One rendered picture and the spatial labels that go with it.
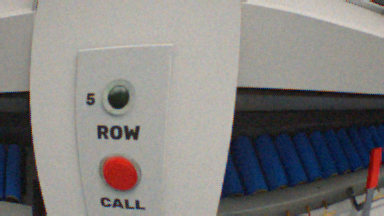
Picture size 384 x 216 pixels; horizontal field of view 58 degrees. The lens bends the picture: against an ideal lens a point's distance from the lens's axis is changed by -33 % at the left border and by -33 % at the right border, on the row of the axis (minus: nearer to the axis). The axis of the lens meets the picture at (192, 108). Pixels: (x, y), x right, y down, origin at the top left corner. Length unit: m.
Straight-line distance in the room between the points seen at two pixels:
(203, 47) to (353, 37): 0.09
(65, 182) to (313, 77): 0.13
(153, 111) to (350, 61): 0.11
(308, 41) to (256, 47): 0.03
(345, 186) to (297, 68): 0.18
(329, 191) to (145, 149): 0.20
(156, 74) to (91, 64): 0.03
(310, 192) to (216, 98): 0.17
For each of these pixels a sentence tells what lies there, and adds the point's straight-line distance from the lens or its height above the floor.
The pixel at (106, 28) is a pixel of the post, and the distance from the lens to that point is 0.18.
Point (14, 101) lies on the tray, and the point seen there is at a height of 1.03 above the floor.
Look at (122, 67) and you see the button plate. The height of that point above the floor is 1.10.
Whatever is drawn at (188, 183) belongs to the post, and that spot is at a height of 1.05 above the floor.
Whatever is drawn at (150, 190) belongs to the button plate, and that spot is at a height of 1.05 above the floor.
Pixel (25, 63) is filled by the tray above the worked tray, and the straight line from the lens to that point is 0.19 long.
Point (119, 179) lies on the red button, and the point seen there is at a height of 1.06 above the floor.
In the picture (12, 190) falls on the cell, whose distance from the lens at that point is 0.32.
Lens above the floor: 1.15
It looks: 20 degrees down
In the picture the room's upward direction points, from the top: 5 degrees clockwise
